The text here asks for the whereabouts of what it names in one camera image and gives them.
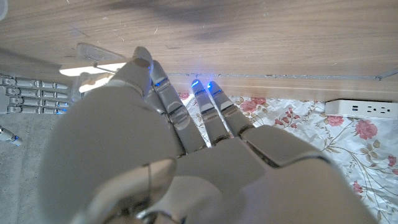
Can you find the floral backdrop cloth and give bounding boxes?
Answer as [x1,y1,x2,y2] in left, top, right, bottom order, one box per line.
[178,93,398,224]

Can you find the white power strip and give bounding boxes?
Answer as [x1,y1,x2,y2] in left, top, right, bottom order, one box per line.
[325,99,398,119]

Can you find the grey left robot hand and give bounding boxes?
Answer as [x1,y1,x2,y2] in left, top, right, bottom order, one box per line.
[37,46,379,224]

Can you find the clear plastic jar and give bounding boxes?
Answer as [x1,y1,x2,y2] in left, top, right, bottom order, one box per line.
[71,42,126,103]

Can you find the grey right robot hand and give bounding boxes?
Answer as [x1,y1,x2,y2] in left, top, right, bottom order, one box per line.
[0,73,70,147]

